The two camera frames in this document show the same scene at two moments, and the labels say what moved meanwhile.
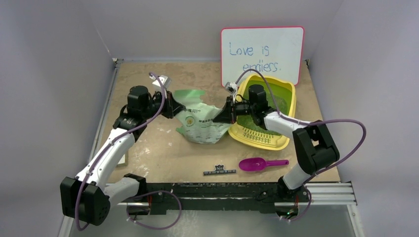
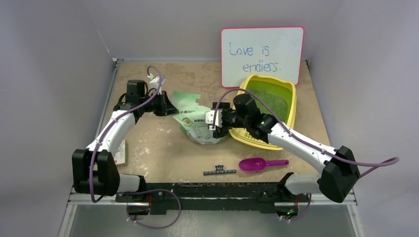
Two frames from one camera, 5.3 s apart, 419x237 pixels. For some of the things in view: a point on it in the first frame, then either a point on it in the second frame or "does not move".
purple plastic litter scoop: [258, 164] does not move
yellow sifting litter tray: [281, 98] does not move
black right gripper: [232, 111] → [223, 118]
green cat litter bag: [198, 125] does not move
